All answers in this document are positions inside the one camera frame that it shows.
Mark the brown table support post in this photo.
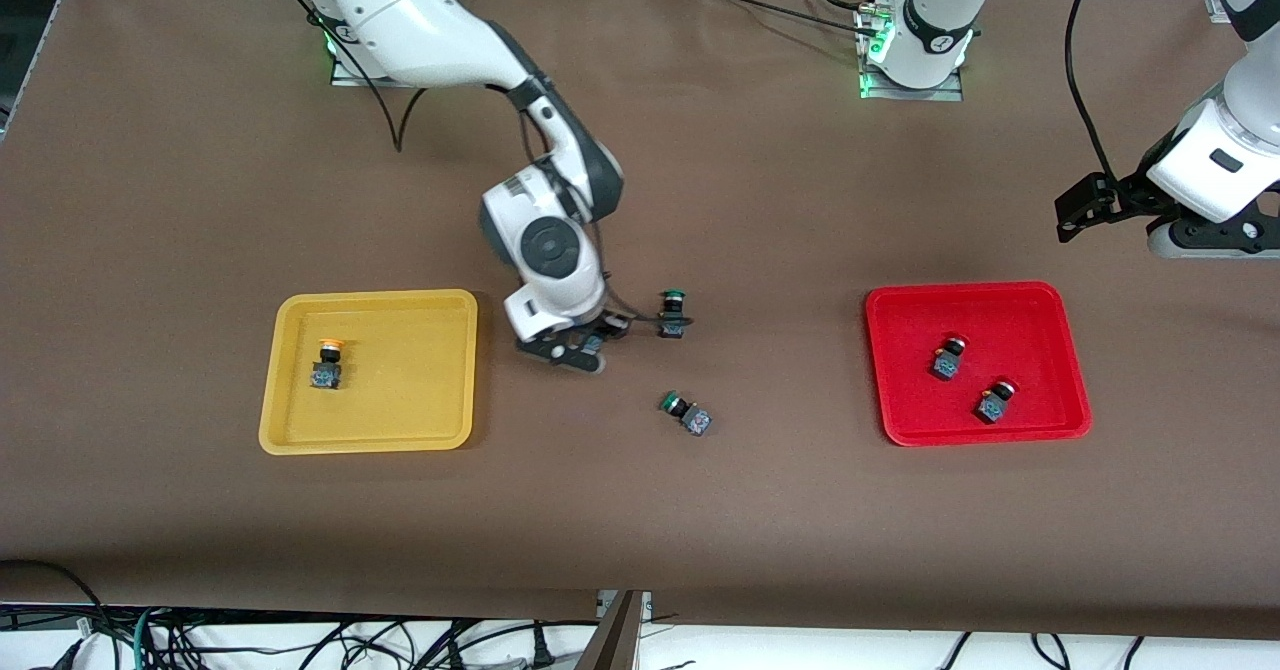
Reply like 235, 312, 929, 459
575, 590, 653, 670

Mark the green cable under table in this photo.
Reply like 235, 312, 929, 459
130, 605, 161, 670

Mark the black cable on table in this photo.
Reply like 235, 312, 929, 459
685, 0, 886, 36

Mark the yellow plastic tray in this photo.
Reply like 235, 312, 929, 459
258, 288, 480, 456

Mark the green push button switch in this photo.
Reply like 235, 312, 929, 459
657, 290, 693, 341
658, 390, 714, 439

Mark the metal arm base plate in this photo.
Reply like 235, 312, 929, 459
857, 2, 967, 103
328, 30, 403, 87

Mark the brown table cover sheet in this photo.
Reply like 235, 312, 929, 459
0, 0, 1280, 641

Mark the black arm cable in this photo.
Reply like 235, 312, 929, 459
1064, 0, 1121, 189
305, 5, 431, 154

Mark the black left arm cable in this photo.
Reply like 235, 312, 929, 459
1064, 0, 1121, 189

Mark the red push button switch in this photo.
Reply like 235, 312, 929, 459
976, 378, 1019, 425
932, 334, 969, 383

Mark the black cable under table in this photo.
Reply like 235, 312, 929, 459
0, 558, 106, 646

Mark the red plastic tray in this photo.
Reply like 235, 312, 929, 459
864, 281, 1094, 448

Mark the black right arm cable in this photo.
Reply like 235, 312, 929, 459
305, 5, 431, 154

